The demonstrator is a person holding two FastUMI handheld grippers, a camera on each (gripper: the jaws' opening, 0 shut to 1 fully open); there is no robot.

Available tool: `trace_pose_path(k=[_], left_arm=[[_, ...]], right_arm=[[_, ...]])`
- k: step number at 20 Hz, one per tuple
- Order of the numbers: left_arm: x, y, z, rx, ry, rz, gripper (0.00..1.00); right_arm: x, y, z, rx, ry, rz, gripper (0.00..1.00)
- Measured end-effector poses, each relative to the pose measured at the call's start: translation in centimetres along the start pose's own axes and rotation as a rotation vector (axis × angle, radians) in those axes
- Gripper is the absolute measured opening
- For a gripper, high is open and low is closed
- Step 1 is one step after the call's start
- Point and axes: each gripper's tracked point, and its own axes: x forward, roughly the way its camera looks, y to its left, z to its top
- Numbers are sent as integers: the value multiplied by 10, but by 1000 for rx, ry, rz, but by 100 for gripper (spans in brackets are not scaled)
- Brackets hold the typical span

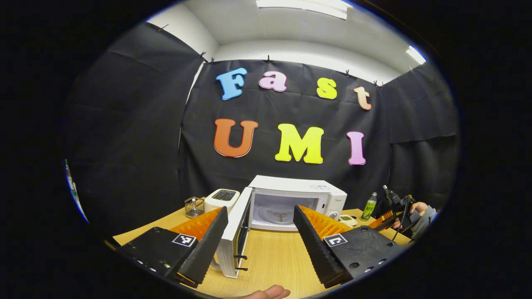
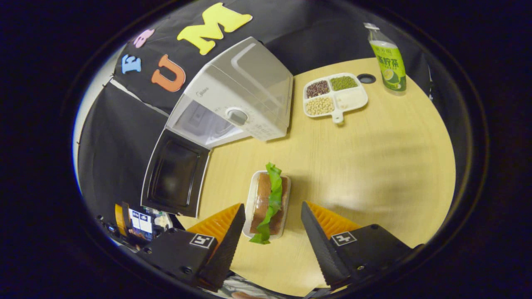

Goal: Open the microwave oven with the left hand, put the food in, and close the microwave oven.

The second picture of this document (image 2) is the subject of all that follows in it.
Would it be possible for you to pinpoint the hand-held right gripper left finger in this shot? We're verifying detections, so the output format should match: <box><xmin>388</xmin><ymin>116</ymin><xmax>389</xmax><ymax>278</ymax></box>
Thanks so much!
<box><xmin>136</xmin><ymin>203</ymin><xmax>246</xmax><ymax>292</ymax></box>

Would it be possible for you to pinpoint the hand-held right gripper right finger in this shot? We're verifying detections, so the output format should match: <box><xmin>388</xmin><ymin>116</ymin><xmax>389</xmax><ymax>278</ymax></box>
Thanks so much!
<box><xmin>301</xmin><ymin>201</ymin><xmax>424</xmax><ymax>291</ymax></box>

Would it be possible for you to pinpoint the sandwich with green lettuce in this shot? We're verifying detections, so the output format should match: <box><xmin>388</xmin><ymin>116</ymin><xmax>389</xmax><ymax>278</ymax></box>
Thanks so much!
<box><xmin>249</xmin><ymin>163</ymin><xmax>289</xmax><ymax>245</ymax></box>

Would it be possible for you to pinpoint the white microwave oven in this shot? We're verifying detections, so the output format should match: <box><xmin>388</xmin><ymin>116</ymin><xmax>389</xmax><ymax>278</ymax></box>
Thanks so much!
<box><xmin>141</xmin><ymin>37</ymin><xmax>293</xmax><ymax>218</ymax></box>

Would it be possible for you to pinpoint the white rectangular food tray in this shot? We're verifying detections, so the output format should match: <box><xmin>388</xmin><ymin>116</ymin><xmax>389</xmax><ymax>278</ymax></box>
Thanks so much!
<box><xmin>243</xmin><ymin>170</ymin><xmax>291</xmax><ymax>240</ymax></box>

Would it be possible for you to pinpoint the person's grey patterned clothing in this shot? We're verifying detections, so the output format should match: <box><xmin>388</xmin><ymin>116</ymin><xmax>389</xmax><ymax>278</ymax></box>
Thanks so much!
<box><xmin>216</xmin><ymin>276</ymin><xmax>291</xmax><ymax>299</ymax></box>

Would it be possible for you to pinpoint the white divided tray of beans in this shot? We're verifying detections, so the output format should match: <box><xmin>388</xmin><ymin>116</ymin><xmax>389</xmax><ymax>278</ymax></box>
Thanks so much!
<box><xmin>303</xmin><ymin>73</ymin><xmax>369</xmax><ymax>124</ymax></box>

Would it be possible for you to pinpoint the green tea bottle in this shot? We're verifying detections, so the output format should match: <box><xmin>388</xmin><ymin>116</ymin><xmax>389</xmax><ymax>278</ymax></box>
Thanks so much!
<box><xmin>364</xmin><ymin>23</ymin><xmax>407</xmax><ymax>93</ymax></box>

